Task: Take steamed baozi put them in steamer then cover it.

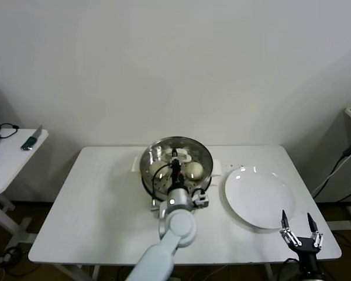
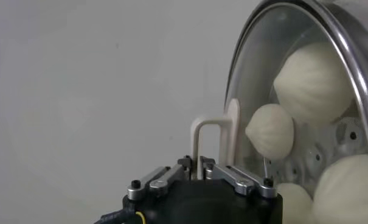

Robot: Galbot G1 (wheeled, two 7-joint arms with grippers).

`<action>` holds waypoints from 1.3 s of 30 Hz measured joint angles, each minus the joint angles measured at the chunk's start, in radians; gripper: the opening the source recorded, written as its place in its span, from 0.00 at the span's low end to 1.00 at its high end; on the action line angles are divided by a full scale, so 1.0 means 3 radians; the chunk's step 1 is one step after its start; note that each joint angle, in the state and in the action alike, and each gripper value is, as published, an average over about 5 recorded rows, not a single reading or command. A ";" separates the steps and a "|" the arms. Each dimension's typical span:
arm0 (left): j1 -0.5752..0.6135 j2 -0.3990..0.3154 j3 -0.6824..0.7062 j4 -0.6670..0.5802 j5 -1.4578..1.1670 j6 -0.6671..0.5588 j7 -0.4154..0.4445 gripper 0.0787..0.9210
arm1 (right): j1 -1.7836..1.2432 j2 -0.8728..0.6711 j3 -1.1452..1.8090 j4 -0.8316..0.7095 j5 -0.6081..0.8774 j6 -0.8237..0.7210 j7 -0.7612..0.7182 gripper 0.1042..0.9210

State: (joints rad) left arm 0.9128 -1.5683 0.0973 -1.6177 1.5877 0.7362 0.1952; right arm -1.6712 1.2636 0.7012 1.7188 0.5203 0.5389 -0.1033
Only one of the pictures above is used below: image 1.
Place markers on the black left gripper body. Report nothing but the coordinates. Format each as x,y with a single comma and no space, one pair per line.
177,174

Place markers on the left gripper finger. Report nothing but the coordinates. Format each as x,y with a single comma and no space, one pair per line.
174,152
180,161

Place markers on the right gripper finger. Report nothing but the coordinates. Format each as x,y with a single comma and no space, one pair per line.
317,238
289,235

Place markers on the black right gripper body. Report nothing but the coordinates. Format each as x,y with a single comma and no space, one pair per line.
307,248

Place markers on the white steamed baozi bun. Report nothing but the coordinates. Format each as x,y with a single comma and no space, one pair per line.
194,169
156,169

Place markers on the stainless steel steamer basket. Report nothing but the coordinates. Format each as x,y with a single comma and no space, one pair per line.
208,180

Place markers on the white furniture foot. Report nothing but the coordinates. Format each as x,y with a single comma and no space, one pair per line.
345,226

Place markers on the white round plate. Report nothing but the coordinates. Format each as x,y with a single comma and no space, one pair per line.
257,196

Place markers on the white side table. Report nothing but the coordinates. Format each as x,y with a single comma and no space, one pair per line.
14,158

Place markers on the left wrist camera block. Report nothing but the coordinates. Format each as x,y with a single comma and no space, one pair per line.
201,200

